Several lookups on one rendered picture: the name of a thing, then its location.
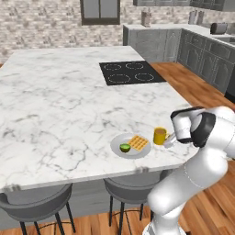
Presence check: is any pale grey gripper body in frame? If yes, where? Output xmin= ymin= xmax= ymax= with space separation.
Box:
xmin=162 ymin=131 xmax=179 ymax=150

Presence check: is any yellow coffee mug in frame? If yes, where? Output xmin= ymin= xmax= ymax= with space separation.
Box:
xmin=152 ymin=127 xmax=170 ymax=146

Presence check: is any grey round plate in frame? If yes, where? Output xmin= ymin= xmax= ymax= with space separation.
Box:
xmin=109 ymin=132 xmax=152 ymax=160

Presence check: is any grey coffee machine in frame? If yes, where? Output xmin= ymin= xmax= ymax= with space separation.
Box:
xmin=140 ymin=9 xmax=152 ymax=28

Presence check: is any golden waffle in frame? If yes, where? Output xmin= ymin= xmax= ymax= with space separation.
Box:
xmin=127 ymin=134 xmax=151 ymax=152

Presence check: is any green halved avocado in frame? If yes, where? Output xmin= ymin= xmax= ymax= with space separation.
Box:
xmin=118 ymin=142 xmax=132 ymax=153

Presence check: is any grey bar stool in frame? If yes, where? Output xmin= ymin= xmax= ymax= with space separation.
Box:
xmin=103 ymin=169 xmax=173 ymax=235
xmin=0 ymin=183 xmax=77 ymax=235

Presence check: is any black hob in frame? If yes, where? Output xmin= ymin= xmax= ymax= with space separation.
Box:
xmin=98 ymin=60 xmax=167 ymax=87

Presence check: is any dark built-in appliance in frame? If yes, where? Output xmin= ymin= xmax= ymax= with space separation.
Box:
xmin=224 ymin=63 xmax=235 ymax=105

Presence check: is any grey corner base cupboard run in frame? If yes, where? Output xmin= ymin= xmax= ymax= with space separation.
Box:
xmin=177 ymin=28 xmax=235 ymax=95

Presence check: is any grey island base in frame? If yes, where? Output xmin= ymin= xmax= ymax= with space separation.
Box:
xmin=0 ymin=170 xmax=168 ymax=231

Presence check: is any silver toaster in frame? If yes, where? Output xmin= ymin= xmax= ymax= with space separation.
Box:
xmin=209 ymin=22 xmax=229 ymax=36

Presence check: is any grey tall jar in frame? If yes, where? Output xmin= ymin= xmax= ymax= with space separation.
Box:
xmin=187 ymin=9 xmax=197 ymax=26
xmin=196 ymin=10 xmax=206 ymax=27

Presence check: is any dark framed window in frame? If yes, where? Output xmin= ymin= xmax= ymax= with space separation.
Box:
xmin=79 ymin=0 xmax=122 ymax=27

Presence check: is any grey wall cupboard run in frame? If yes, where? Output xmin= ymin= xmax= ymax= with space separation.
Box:
xmin=132 ymin=0 xmax=235 ymax=13

